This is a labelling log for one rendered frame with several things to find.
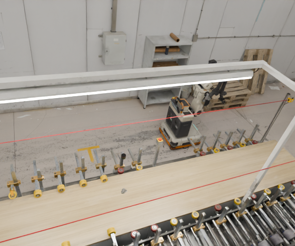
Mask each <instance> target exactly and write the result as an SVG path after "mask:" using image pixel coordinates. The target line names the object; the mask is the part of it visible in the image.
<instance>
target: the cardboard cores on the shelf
mask: <svg viewBox="0 0 295 246"><path fill-rule="evenodd" d="M165 50H166V46H163V47H156V48H155V52H165ZM179 51H180V48H179V47H178V46H169V51H168V52H179ZM168 66H181V65H179V64H178V63H177V62H176V61H164V62H153V66H152V68H153V67H168Z"/></svg>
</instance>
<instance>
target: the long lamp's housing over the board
mask: <svg viewBox="0 0 295 246"><path fill-rule="evenodd" d="M253 75H254V72H253V70H251V69H240V70H230V71H229V72H228V71H216V72H204V73H192V74H180V75H168V76H156V77H147V79H146V78H145V77H144V78H132V79H120V80H108V81H96V82H79V83H67V84H55V85H43V86H36V87H35V86H31V87H19V88H7V89H0V101H10V100H20V99H30V98H40V97H50V96H60V95H70V94H80V93H90V92H100V91H111V90H121V89H131V88H141V87H151V86H161V85H171V84H181V83H192V82H205V81H216V80H226V79H236V78H246V77H251V78H252V77H253Z"/></svg>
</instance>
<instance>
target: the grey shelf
mask: <svg viewBox="0 0 295 246"><path fill-rule="evenodd" d="M176 36H177V37H178V38H179V39H180V41H179V42H176V41H175V40H174V39H173V38H172V37H171V36H170V35H165V36H146V38H145V46H144V52H143V60H142V67H141V68H152V66H153V62H175V61H176V62H177V63H178V64H179V65H188V63H189V59H190V55H191V51H192V48H193V43H192V42H191V41H190V40H189V39H187V38H186V37H185V36H184V35H176ZM167 45H169V46H178V47H179V48H180V51H179V52H168V54H167V55H165V52H155V48H156V47H163V46H167ZM182 86H183V85H177V86H167V87H157V88H147V89H139V90H138V97H137V99H140V100H141V101H142V103H143V105H144V107H143V108H144V109H145V108H146V105H148V104H154V103H167V102H170V101H171V98H172V97H175V96H178V97H180V94H181V90H182Z"/></svg>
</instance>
